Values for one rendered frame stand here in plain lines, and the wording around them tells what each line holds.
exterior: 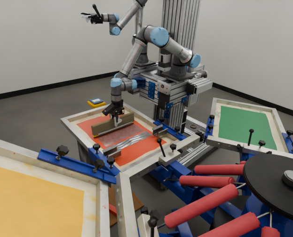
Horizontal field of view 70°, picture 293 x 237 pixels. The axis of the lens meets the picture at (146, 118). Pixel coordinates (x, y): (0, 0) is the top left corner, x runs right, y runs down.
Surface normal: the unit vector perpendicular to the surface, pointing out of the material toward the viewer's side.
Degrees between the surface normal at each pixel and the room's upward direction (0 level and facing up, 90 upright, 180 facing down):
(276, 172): 0
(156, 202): 0
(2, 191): 32
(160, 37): 86
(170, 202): 0
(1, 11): 90
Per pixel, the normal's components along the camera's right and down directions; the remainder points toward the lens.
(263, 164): 0.05, -0.87
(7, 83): 0.65, 0.41
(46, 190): 0.56, -0.76
